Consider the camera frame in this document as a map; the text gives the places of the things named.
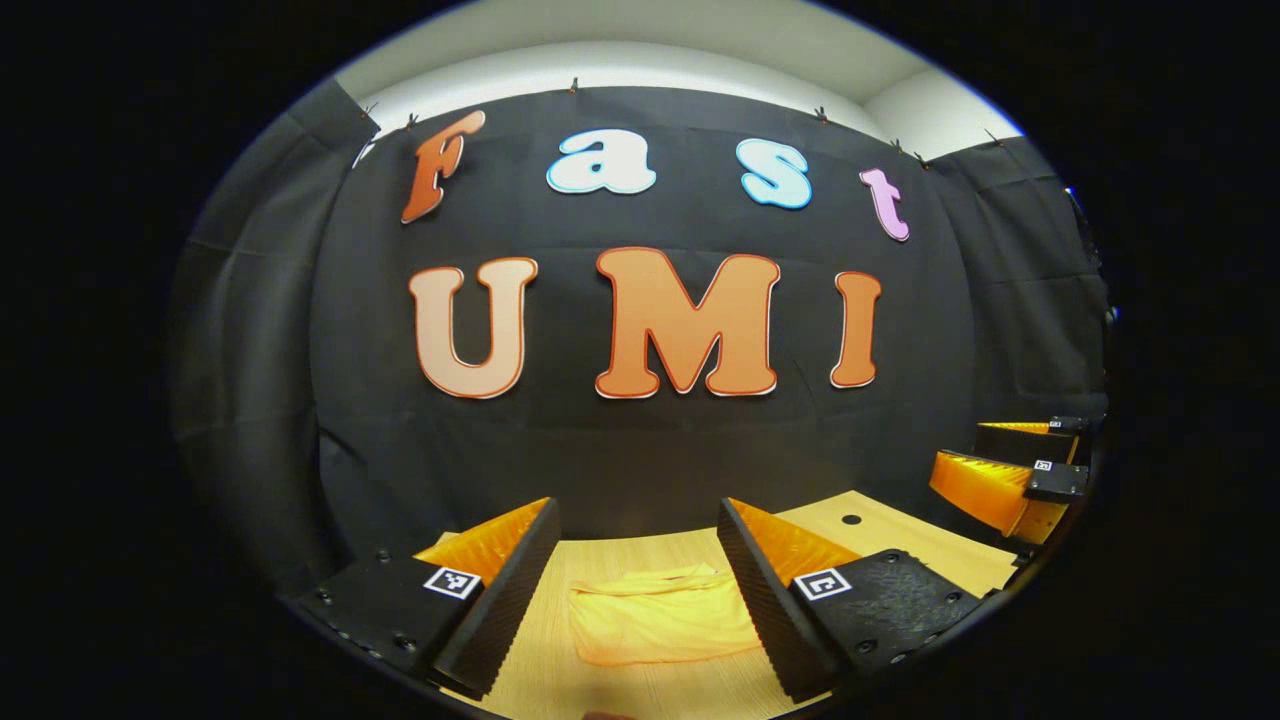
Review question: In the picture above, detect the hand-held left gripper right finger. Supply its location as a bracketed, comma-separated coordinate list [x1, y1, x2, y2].
[716, 496, 987, 704]

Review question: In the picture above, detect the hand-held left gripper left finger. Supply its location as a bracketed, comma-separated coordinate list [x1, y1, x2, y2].
[290, 496, 563, 701]

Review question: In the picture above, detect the orange polo T-shirt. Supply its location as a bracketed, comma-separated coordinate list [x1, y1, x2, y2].
[568, 563, 766, 668]

